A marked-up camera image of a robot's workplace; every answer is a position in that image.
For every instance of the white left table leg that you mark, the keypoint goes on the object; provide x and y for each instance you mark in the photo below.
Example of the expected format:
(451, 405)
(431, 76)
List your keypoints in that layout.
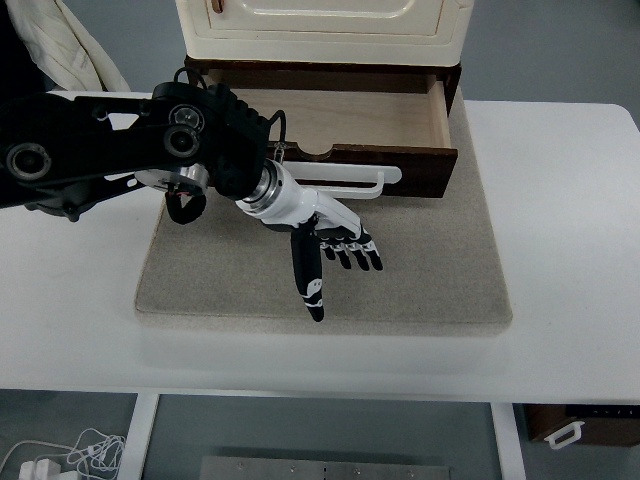
(138, 437)

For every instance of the small white handle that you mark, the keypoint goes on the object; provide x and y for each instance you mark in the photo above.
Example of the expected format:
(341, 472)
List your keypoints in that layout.
(565, 436)

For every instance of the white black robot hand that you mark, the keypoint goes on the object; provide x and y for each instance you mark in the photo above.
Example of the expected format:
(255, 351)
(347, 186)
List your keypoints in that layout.
(281, 203)

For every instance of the white cloth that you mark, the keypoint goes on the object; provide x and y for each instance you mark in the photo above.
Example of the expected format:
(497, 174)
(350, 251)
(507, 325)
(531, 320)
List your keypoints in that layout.
(63, 49)

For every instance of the beige fabric mat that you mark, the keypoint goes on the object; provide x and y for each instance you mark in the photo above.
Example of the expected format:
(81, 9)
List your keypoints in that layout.
(441, 271)

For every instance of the dark wooden cabinet base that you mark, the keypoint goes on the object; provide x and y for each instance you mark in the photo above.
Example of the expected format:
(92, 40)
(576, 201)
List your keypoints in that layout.
(192, 65)

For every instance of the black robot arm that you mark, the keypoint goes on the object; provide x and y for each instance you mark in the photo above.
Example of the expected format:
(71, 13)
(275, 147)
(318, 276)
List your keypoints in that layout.
(63, 156)

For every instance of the white table leg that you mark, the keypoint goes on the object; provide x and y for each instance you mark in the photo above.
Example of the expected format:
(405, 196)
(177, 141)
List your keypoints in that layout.
(507, 441)
(138, 437)

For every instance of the dark wooden drawer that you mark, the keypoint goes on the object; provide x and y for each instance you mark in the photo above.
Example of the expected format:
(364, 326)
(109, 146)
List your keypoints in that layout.
(381, 117)

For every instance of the white drawer handle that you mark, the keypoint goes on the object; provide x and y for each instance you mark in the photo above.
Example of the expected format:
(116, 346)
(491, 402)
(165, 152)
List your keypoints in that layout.
(344, 181)

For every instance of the brown box on floor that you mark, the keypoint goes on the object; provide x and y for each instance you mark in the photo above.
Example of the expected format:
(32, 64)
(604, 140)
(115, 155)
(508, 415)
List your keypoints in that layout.
(605, 424)

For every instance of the white right table leg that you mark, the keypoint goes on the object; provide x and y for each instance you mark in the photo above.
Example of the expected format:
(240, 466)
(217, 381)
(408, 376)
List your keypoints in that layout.
(507, 441)

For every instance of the white power adapter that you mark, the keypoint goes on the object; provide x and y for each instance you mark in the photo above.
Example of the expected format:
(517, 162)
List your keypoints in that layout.
(43, 469)

